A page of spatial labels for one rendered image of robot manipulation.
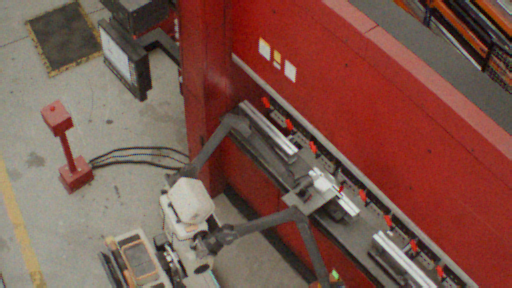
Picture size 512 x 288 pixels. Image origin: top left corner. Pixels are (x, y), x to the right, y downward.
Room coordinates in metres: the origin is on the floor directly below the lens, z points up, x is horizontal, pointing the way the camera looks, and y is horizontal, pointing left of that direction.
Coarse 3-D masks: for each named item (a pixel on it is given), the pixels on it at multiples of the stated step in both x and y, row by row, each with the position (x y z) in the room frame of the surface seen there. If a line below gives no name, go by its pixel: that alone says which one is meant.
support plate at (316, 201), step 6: (312, 192) 2.17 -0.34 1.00; (318, 192) 2.17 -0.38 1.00; (324, 192) 2.17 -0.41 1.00; (330, 192) 2.17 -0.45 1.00; (282, 198) 2.13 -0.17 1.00; (288, 198) 2.13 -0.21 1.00; (294, 198) 2.13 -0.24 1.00; (312, 198) 2.13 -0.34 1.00; (318, 198) 2.13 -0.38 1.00; (324, 198) 2.13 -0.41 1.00; (330, 198) 2.13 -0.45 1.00; (288, 204) 2.09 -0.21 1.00; (300, 204) 2.09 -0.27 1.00; (306, 204) 2.09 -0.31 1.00; (312, 204) 2.09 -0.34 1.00; (318, 204) 2.09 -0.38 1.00; (306, 210) 2.05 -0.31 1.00; (312, 210) 2.05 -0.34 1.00; (306, 216) 2.01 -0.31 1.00
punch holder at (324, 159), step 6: (318, 144) 2.28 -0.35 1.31; (318, 150) 2.27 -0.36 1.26; (324, 150) 2.24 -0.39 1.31; (324, 156) 2.24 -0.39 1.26; (330, 156) 2.20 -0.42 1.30; (324, 162) 2.23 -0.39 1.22; (330, 162) 2.20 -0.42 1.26; (336, 162) 2.19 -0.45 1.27; (330, 168) 2.19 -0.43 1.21; (336, 168) 2.20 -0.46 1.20
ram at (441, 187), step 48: (240, 0) 2.81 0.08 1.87; (288, 0) 2.52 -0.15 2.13; (240, 48) 2.81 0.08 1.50; (288, 48) 2.50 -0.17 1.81; (336, 48) 2.26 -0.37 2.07; (288, 96) 2.48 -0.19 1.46; (336, 96) 2.23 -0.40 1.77; (384, 96) 2.01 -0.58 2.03; (336, 144) 2.19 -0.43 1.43; (384, 144) 1.96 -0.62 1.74; (432, 144) 1.77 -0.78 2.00; (384, 192) 1.90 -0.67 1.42; (432, 192) 1.70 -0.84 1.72; (480, 192) 1.53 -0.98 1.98; (432, 240) 1.62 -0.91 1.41; (480, 240) 1.45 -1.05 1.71
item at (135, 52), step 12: (108, 24) 2.91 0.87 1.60; (120, 36) 2.80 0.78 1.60; (132, 48) 2.70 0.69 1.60; (108, 60) 2.89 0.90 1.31; (132, 60) 2.63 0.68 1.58; (144, 60) 2.67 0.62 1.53; (132, 72) 2.64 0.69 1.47; (144, 72) 2.66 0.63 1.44; (132, 84) 2.66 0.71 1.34; (144, 84) 2.63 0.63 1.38; (144, 96) 2.62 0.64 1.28
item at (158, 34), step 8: (152, 32) 3.24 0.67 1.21; (160, 32) 3.24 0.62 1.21; (136, 40) 3.17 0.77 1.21; (144, 40) 3.16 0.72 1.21; (152, 40) 3.16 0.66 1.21; (160, 40) 3.16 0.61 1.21; (168, 40) 3.16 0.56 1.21; (144, 48) 3.15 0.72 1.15; (152, 48) 3.15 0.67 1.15; (160, 48) 3.15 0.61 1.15; (168, 48) 3.09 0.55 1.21; (176, 48) 3.09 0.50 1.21; (168, 56) 3.08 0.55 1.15; (176, 56) 3.02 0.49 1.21; (176, 64) 3.00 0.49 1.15
